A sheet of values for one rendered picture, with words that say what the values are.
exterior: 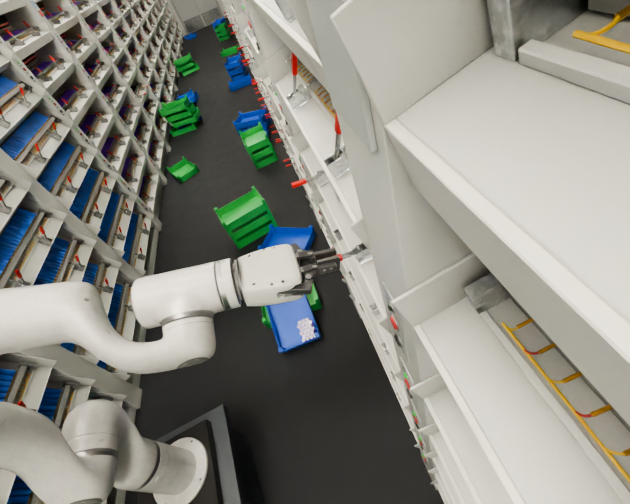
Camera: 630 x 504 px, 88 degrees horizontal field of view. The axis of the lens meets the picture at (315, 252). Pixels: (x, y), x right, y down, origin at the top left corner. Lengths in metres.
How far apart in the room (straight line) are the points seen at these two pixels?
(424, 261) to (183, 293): 0.39
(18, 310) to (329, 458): 1.14
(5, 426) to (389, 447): 1.10
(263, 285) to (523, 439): 0.38
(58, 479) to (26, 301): 0.46
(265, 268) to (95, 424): 0.62
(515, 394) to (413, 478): 1.13
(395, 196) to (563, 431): 0.18
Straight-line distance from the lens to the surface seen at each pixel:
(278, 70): 0.87
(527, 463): 0.27
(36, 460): 0.91
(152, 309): 0.56
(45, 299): 0.58
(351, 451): 1.43
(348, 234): 0.65
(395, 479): 1.40
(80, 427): 1.01
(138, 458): 1.10
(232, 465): 1.27
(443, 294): 0.28
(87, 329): 0.55
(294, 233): 2.11
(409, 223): 0.21
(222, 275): 0.54
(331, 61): 0.21
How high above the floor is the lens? 1.38
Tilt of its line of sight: 45 degrees down
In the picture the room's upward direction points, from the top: 24 degrees counter-clockwise
